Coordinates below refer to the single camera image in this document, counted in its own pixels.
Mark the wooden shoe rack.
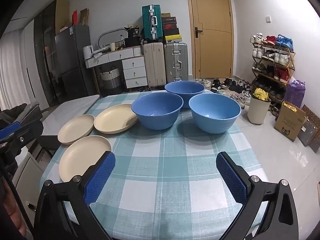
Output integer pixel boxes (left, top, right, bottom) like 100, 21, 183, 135
251, 34, 295, 115

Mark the grey padded chair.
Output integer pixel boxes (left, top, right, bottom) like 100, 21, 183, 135
0, 102, 43, 130

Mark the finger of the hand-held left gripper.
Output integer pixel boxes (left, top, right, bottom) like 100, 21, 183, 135
0, 119, 44, 147
0, 121, 21, 138

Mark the pile of loose shoes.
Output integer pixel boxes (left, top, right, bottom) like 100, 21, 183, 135
195, 77, 252, 105

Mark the beige round plate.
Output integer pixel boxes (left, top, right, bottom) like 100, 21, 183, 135
57, 114, 95, 145
94, 104, 138, 134
59, 135, 112, 183

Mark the dark grey fridge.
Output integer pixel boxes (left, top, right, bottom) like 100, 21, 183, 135
54, 25, 92, 98

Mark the blue plastic bowl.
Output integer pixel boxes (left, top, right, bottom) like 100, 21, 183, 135
131, 92, 184, 130
188, 94, 242, 134
164, 81, 206, 109

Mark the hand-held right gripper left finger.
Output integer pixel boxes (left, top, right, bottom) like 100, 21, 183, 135
34, 151, 116, 240

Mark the yellow plastic bag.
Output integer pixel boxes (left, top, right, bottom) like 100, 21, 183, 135
252, 88, 270, 102

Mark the purple plastic bag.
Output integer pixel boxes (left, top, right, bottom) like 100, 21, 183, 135
285, 80, 306, 109

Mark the beige suitcase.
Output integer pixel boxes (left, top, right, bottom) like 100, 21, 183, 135
142, 42, 167, 87

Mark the tan wooden door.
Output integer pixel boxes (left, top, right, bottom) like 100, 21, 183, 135
185, 0, 237, 79

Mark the white wardrobe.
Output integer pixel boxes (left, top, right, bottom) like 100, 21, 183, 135
21, 19, 49, 110

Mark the grey marble side table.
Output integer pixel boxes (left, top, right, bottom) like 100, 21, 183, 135
40, 94, 100, 155

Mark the white dressing table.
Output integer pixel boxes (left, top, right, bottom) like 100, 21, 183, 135
84, 45, 148, 89

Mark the brown paper bag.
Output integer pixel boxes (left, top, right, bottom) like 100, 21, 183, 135
301, 104, 320, 153

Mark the yellow black shoe box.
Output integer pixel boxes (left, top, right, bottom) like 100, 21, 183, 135
164, 34, 181, 44

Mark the brown cardboard box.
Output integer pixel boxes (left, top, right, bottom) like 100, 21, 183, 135
274, 101, 309, 142

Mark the silver suitcase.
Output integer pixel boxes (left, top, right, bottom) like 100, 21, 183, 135
164, 42, 188, 83

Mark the beige trash bin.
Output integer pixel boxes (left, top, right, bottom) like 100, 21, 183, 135
247, 96, 272, 125

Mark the white curtain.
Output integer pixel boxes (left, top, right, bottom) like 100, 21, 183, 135
0, 30, 25, 110

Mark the grey flat bag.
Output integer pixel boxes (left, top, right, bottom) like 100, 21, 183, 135
297, 120, 319, 147

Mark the black bag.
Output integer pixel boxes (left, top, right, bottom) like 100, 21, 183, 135
124, 26, 143, 48

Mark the oval mirror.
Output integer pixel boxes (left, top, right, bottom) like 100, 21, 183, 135
97, 29, 128, 49

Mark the white low cabinet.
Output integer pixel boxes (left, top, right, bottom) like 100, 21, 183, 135
11, 145, 54, 230

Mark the teal checked tablecloth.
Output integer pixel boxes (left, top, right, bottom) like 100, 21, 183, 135
39, 90, 269, 240

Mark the person's left hand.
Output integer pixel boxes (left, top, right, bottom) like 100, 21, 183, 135
0, 179, 27, 238

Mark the grey white laundry basket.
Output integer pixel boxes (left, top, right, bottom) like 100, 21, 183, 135
100, 67, 122, 90

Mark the teal suitcase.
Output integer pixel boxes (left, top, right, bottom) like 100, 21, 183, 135
142, 4, 163, 43

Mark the white small appliance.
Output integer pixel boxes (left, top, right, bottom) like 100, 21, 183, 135
83, 44, 95, 60

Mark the brown cardboard piece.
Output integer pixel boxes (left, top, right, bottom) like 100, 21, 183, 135
79, 8, 90, 26

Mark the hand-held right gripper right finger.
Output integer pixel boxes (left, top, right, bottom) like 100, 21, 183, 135
216, 151, 299, 240

